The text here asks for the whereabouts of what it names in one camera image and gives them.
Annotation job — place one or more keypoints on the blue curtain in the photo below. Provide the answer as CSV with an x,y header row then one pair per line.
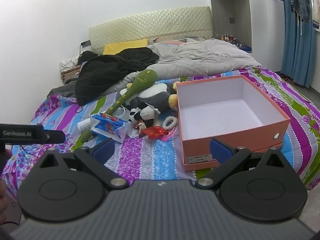
x,y
297,50

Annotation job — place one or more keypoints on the white crumpled cloth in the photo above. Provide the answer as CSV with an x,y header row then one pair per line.
x,y
68,62

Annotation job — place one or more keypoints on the pink pillow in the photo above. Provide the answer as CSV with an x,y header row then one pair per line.
x,y
173,42

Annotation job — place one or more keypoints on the blue white snack packet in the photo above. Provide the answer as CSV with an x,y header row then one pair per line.
x,y
107,125

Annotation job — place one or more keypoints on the dark wall socket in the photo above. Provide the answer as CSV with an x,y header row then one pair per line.
x,y
231,20

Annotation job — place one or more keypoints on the brown cardboard carton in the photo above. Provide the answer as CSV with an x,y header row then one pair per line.
x,y
68,75

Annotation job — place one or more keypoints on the green plush stick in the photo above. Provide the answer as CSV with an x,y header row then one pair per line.
x,y
145,78

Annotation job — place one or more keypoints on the white plastic tube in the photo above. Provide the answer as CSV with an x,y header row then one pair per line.
x,y
83,125

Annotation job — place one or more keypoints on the pink ribbon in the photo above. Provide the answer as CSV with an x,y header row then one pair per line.
x,y
168,135

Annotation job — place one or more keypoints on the small red brown toy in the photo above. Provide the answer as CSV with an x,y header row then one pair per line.
x,y
140,126

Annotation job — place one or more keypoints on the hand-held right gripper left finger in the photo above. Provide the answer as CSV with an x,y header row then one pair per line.
x,y
103,151

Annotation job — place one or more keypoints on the black white panda plush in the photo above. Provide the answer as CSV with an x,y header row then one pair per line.
x,y
140,113

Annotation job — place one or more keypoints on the red candy wrapper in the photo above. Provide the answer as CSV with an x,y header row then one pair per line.
x,y
155,132

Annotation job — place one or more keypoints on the hanging denim clothes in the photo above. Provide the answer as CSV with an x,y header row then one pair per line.
x,y
301,0

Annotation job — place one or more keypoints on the grey duvet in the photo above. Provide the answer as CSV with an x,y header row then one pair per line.
x,y
200,57

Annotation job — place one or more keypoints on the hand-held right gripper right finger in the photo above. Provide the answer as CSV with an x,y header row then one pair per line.
x,y
220,152

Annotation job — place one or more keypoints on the dark grey cloth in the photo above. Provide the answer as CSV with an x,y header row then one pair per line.
x,y
61,90

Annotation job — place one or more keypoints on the orange cardboard box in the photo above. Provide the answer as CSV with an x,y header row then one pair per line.
x,y
195,145

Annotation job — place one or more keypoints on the white fluffy hair scrunchie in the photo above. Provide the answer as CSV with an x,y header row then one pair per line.
x,y
164,124

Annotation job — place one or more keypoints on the yellow pillow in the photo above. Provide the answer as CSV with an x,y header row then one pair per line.
x,y
122,47

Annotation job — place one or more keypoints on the grey white penguin plush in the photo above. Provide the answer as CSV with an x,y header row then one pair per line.
x,y
155,97

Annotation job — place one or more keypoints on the black charger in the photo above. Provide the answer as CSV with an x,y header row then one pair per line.
x,y
85,44

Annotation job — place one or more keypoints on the beige quilted headboard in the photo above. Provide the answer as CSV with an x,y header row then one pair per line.
x,y
150,26

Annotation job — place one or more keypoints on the floral striped bedsheet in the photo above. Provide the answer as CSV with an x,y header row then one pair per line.
x,y
150,155

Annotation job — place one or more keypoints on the blue tray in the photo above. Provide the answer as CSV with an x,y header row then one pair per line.
x,y
246,47

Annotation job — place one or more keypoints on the black clothing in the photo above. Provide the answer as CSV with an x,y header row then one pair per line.
x,y
105,72

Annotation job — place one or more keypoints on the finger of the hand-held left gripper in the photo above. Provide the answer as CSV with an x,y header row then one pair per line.
x,y
56,136

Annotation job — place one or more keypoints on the white wardrobe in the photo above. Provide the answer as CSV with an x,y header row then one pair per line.
x,y
262,25

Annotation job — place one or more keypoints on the row of small bottles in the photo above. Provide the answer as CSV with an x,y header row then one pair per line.
x,y
227,38

